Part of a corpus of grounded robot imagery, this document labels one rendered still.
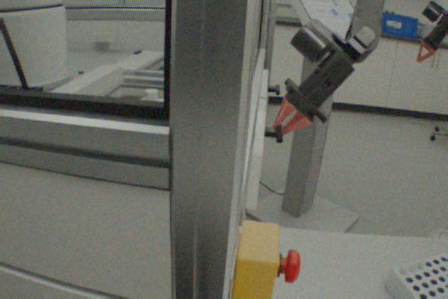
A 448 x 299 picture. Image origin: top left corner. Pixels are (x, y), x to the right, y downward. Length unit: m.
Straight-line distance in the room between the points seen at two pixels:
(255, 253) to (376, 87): 3.69
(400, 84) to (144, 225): 3.95
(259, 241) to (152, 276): 0.17
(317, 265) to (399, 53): 3.54
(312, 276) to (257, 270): 0.22
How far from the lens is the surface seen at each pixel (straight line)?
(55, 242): 0.28
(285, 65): 3.73
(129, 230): 0.24
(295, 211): 1.96
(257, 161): 0.56
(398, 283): 0.58
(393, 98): 4.12
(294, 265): 0.41
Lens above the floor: 1.16
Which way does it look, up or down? 23 degrees down
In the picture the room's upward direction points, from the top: 3 degrees clockwise
